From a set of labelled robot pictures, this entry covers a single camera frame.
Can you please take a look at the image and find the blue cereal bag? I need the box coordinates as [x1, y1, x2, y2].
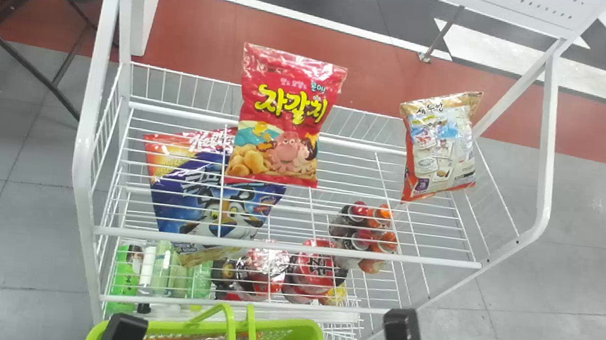
[129, 119, 292, 277]

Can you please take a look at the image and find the white orange snack packet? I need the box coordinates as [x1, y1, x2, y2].
[389, 83, 486, 210]

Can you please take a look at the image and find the pale green bottle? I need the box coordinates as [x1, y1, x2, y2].
[152, 240, 217, 303]

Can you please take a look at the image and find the red snack packet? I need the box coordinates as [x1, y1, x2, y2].
[225, 42, 350, 192]

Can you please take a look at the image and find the white wire rack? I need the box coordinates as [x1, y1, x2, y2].
[54, 0, 606, 340]

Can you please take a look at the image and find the red noodle cup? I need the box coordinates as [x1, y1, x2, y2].
[282, 235, 353, 309]
[209, 234, 293, 307]

